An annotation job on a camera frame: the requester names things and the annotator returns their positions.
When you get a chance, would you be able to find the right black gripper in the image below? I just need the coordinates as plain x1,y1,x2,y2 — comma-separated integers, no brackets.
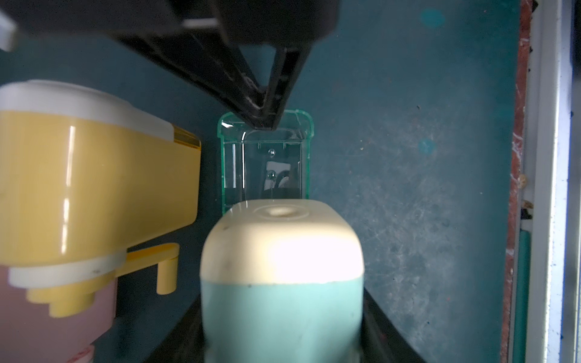
1,1,340,131

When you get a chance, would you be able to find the green clear tray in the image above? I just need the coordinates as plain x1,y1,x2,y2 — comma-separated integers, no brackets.
217,110,315,213

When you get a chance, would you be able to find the yellow pencil sharpener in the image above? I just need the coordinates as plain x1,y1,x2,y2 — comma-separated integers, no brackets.
1,80,201,318

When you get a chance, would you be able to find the green pencil sharpener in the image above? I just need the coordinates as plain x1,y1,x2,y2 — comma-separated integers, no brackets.
200,199,365,362

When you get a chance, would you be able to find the pink pencil sharpener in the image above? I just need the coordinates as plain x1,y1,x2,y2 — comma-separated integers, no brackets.
1,266,117,362

